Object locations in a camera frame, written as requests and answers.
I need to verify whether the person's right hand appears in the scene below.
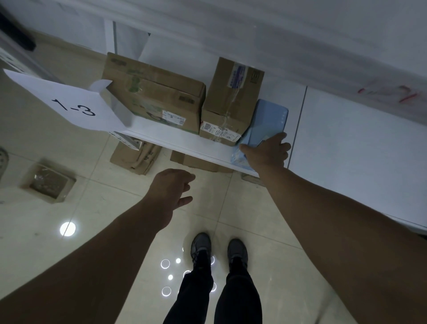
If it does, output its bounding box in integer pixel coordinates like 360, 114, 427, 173
239, 132, 291, 174

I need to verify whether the person's left hand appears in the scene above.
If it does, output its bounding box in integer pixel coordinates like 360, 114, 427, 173
143, 168, 197, 231

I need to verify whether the light blue box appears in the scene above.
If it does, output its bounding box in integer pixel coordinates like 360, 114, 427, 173
230, 99, 289, 167

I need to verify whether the brown parcel white label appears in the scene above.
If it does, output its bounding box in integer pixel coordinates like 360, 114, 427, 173
199, 57, 265, 147

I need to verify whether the white metal shelf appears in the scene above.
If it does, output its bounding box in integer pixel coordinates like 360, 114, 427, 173
66, 0, 427, 234

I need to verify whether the green printed cardboard box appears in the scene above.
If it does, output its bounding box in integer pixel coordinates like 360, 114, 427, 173
101, 52, 206, 135

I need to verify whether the person's right forearm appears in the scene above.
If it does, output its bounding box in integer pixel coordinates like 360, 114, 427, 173
263, 166, 427, 324

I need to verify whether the person's left forearm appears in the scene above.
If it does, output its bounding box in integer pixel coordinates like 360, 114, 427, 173
0, 200, 167, 324

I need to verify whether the torn brown cardboard sheet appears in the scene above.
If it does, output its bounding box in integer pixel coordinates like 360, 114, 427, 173
170, 150, 234, 174

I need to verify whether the folded cardboard pad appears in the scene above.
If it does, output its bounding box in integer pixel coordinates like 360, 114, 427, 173
110, 140, 162, 176

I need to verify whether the person's left shoe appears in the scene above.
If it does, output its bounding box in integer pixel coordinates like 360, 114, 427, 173
190, 232, 213, 264

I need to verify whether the person's shoe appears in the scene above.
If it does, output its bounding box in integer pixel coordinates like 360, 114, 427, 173
190, 232, 213, 264
228, 239, 249, 267
0, 146, 9, 181

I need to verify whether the person's right shoe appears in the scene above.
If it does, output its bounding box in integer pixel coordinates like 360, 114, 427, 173
228, 239, 249, 267

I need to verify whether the person's left leg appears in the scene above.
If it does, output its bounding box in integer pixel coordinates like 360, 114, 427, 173
163, 260, 214, 324

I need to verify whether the person's leg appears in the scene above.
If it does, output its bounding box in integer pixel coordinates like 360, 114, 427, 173
213, 263, 262, 324
163, 260, 214, 324

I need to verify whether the person's right leg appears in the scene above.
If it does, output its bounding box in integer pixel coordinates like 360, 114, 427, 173
213, 263, 262, 324

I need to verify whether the white paper shelf label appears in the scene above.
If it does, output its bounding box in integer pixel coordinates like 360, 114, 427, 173
3, 69, 134, 134

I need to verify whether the square floor drain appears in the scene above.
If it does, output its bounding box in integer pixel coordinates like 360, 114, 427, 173
21, 160, 77, 203

